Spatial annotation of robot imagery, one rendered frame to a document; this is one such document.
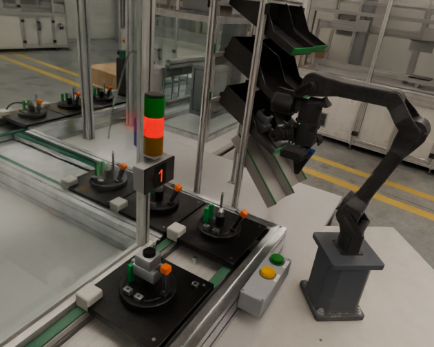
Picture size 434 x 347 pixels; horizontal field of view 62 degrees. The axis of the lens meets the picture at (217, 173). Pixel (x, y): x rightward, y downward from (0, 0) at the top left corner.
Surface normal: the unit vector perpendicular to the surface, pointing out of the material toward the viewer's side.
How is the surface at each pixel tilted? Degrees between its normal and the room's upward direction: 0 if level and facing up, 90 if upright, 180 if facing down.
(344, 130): 90
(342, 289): 90
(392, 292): 0
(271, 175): 45
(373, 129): 90
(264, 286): 0
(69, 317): 0
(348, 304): 90
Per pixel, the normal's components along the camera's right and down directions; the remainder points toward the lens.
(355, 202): -0.33, -0.11
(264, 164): 0.61, -0.38
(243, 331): 0.11, -0.89
